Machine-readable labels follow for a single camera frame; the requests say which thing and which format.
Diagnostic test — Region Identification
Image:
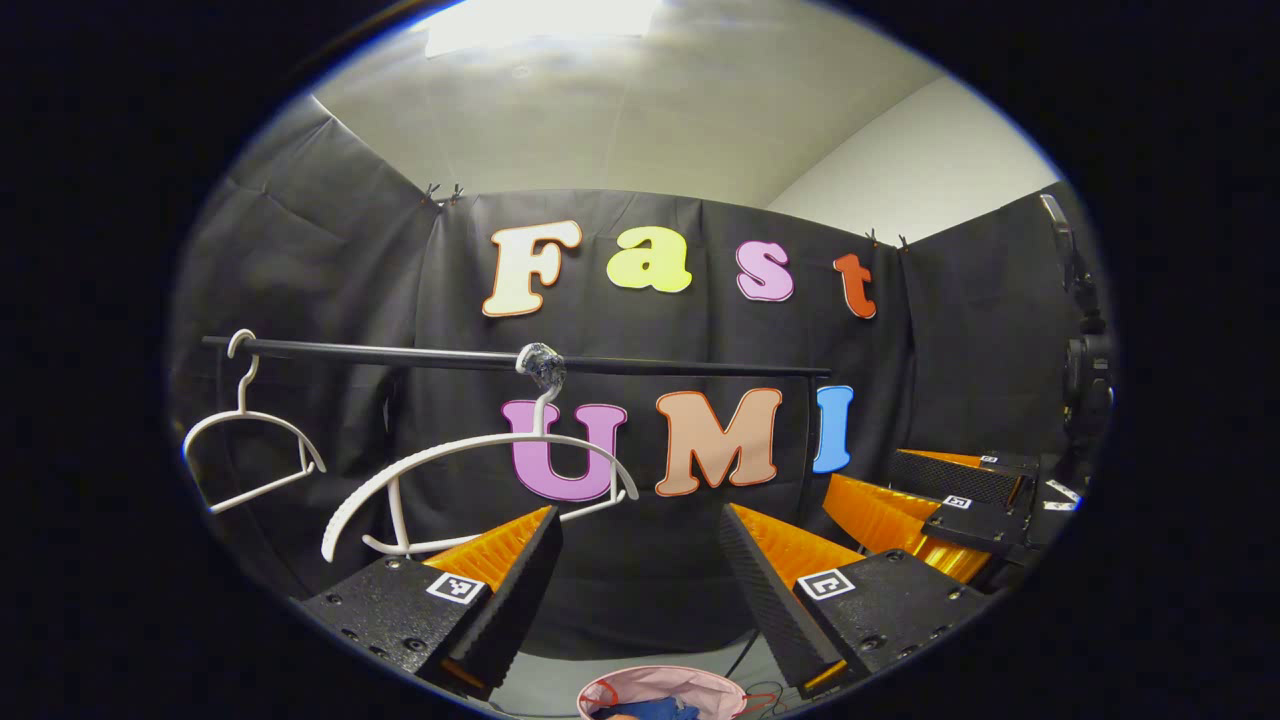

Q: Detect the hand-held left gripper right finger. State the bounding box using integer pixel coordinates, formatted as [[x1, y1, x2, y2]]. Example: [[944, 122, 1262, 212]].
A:
[[718, 503, 991, 699]]

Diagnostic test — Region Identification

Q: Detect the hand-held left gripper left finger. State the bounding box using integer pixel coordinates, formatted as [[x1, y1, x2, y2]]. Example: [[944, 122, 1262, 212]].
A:
[[298, 505, 564, 701]]

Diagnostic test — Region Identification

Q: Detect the pink laundry hamper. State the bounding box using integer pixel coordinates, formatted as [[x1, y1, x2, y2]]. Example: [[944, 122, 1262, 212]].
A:
[[577, 665, 749, 720]]

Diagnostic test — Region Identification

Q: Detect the blue corduroy jacket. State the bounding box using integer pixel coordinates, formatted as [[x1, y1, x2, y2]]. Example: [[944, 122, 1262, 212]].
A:
[[590, 697, 701, 720]]

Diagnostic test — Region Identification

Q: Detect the white hanger with taped hook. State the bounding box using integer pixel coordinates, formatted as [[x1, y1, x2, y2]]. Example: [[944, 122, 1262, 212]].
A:
[[320, 343, 641, 563]]

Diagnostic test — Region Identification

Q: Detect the plain white clothes hanger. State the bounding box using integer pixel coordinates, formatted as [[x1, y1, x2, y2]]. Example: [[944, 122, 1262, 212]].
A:
[[182, 328, 328, 516]]

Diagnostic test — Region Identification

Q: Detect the black backdrop cloth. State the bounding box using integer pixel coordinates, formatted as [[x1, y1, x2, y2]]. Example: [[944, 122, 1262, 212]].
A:
[[170, 95, 1101, 661]]

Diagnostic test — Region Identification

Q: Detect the ceiling light panel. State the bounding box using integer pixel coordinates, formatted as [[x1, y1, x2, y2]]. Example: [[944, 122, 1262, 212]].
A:
[[425, 0, 661, 59]]

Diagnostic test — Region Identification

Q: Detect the thin black cable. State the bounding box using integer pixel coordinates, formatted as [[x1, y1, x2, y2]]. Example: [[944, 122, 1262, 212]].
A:
[[722, 628, 791, 706]]

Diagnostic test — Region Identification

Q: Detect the black clothes rail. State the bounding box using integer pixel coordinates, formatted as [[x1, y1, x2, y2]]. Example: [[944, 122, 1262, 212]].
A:
[[200, 335, 834, 521]]

